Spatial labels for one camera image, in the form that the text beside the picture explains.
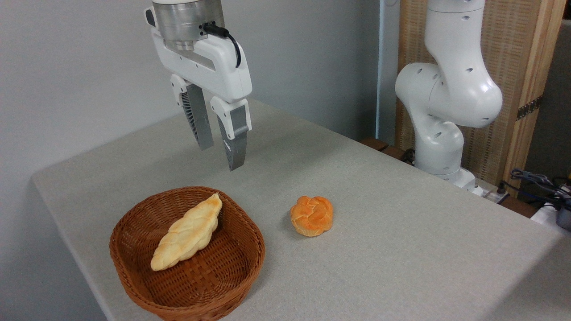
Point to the brown wicker basket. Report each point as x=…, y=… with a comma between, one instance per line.
x=238, y=249

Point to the long pale braided bread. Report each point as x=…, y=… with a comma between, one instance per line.
x=189, y=232

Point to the grey box device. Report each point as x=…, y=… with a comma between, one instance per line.
x=564, y=219

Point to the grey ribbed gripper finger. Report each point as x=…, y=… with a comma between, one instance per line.
x=235, y=138
x=200, y=118

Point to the grey fabric tablecloth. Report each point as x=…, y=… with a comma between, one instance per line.
x=401, y=258

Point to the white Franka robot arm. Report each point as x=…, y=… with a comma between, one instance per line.
x=455, y=89

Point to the wooden woven screen panel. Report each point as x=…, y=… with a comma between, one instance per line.
x=513, y=44

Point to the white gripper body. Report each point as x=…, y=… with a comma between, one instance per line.
x=216, y=71

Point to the light blue vertical pipe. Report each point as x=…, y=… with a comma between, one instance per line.
x=379, y=67

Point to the round orange braided bread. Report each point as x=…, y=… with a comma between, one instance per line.
x=312, y=216

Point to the silver wrist flange adapter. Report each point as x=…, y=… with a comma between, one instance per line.
x=183, y=20

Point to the white power strip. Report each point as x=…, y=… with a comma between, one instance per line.
x=546, y=215

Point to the metal screen hinge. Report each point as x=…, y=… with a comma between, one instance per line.
x=529, y=108

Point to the black plug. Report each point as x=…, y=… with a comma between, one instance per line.
x=501, y=188

